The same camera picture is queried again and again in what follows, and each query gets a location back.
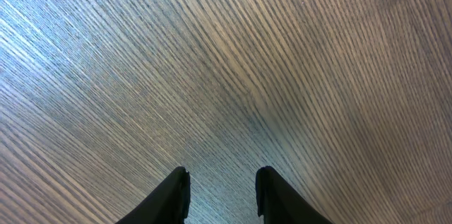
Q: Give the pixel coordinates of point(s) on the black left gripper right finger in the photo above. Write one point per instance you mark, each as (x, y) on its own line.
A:
(279, 203)

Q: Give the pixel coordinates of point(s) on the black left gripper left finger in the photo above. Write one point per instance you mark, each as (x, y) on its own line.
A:
(168, 203)

